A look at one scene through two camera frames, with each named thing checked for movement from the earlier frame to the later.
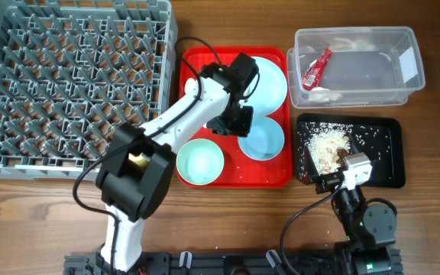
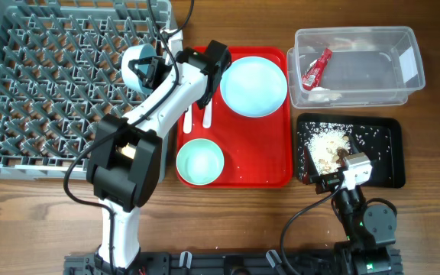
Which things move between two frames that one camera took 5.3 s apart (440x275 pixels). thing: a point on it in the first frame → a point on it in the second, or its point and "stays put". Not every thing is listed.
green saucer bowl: (200, 161) stays put
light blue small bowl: (266, 140) → (136, 52)
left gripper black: (243, 128) → (153, 79)
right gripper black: (327, 181) stays put
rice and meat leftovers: (328, 144) stays put
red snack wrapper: (312, 77) stays put
